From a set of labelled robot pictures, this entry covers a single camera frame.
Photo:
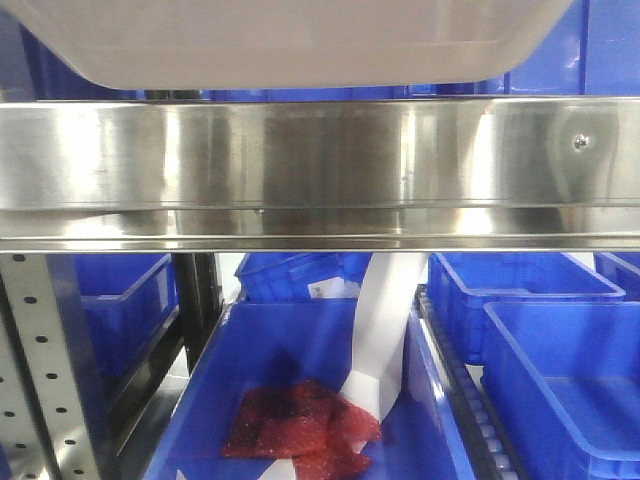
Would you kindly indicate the blue bin rear centre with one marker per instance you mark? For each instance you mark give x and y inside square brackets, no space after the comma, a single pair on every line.
[291,276]

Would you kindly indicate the blue bin rear right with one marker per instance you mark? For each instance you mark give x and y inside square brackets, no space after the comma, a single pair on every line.
[460,284]

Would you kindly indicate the blue bin with red bags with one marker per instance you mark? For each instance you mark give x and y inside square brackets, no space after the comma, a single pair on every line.
[281,344]

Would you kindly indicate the blue bin lower left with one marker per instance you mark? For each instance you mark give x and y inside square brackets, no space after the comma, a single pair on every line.
[126,298]

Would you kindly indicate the blue bin front right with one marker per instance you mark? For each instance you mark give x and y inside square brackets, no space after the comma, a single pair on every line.
[564,380]

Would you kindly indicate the blue bin far right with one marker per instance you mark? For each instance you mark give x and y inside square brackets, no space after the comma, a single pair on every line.
[622,269]

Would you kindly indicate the perforated steel shelf upright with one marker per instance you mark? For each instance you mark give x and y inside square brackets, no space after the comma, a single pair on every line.
[44,299]

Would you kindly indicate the white paper strip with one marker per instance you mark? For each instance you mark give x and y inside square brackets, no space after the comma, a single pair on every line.
[382,312]

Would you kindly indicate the roller conveyor track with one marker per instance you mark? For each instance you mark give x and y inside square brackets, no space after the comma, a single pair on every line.
[486,444]

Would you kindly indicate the blue crate upper left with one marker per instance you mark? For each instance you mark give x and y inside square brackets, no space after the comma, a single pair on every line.
[30,71]

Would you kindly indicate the black shelf post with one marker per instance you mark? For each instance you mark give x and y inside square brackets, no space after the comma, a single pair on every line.
[199,288]

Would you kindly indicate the stainless steel shelf rail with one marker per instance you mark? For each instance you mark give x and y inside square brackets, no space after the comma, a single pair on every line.
[441,174]

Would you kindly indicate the shelf rail screw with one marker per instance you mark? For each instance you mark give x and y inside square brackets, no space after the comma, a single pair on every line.
[581,142]

